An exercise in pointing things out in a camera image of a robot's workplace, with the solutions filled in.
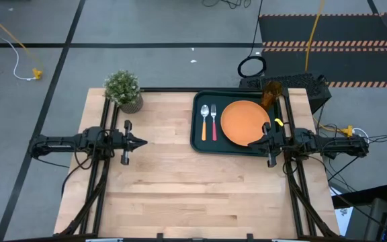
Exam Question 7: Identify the white floor cable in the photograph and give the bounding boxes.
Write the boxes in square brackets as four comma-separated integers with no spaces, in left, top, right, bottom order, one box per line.
[0,0,37,81]

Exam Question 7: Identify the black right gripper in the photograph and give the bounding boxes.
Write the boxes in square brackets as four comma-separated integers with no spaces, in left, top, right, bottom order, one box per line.
[248,122,294,168]

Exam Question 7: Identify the small potted plant striped pot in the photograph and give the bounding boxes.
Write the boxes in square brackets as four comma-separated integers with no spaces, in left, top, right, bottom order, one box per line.
[103,69,145,115]

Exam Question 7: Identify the dark green plastic tray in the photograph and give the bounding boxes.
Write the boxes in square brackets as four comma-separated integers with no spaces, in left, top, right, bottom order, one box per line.
[189,89,288,157]

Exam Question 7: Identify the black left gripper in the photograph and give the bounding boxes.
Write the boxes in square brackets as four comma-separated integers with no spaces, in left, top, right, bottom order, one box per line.
[111,120,148,165]

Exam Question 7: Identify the red-handled metal fork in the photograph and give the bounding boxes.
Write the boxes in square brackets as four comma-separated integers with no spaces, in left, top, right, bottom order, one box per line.
[210,104,218,142]

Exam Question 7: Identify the orange round plate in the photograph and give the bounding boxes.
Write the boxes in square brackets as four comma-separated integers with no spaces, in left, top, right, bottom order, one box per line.
[220,99,272,147]

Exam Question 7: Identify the black mat with orange stripes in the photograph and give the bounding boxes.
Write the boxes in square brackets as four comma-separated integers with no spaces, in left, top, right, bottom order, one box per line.
[259,12,387,89]

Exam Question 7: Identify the dark keyboard desk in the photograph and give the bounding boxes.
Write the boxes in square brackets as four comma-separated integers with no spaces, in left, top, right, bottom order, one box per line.
[363,197,387,242]

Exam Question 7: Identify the white printed paper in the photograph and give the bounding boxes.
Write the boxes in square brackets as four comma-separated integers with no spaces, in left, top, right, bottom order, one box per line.
[333,206,351,236]

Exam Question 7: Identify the black cable bundle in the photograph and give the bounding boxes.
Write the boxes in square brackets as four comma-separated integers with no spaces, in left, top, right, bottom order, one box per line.
[202,0,252,10]

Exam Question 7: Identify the long wooden stick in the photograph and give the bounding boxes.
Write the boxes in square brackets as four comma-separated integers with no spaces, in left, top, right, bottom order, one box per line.
[304,0,326,74]

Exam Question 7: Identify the orange-handled metal spoon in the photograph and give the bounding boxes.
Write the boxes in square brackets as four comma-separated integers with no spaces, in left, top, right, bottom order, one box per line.
[200,104,210,142]

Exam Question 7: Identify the black hanging cable with coil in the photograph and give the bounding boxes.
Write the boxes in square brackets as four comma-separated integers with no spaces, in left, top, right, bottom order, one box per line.
[236,0,267,79]

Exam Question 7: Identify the yellow floor cable with plug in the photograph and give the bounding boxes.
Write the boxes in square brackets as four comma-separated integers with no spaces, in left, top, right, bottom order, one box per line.
[0,5,44,81]

